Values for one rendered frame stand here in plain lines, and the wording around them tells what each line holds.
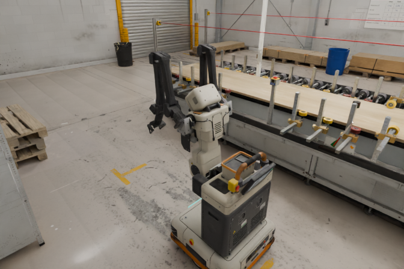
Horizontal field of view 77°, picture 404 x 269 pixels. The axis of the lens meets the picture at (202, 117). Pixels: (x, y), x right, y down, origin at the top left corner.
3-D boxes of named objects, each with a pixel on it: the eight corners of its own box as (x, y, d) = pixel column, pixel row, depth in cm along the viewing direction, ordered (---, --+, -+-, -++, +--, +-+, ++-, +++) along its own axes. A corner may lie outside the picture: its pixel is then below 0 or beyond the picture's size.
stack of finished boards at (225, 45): (244, 46, 1103) (244, 42, 1096) (207, 53, 943) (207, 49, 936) (230, 44, 1151) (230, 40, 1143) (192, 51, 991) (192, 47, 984)
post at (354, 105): (342, 153, 230) (356, 104, 210) (338, 151, 232) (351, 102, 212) (344, 152, 232) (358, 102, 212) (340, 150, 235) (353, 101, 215)
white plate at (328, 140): (353, 155, 223) (356, 145, 219) (323, 144, 240) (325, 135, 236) (353, 155, 224) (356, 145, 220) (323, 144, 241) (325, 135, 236)
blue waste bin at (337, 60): (341, 77, 709) (347, 51, 679) (320, 73, 746) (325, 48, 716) (348, 73, 747) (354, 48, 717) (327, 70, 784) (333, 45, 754)
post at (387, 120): (373, 169, 216) (391, 117, 196) (368, 167, 218) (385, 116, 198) (374, 167, 218) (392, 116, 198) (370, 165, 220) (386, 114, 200)
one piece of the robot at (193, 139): (217, 142, 207) (218, 117, 198) (192, 155, 190) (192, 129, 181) (203, 135, 218) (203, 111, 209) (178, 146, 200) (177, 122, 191)
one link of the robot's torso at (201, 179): (227, 187, 206) (229, 162, 196) (202, 205, 188) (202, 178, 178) (204, 173, 223) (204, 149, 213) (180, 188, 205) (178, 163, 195)
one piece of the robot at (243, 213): (266, 229, 215) (279, 145, 181) (224, 273, 181) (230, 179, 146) (235, 208, 237) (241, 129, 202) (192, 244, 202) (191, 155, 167)
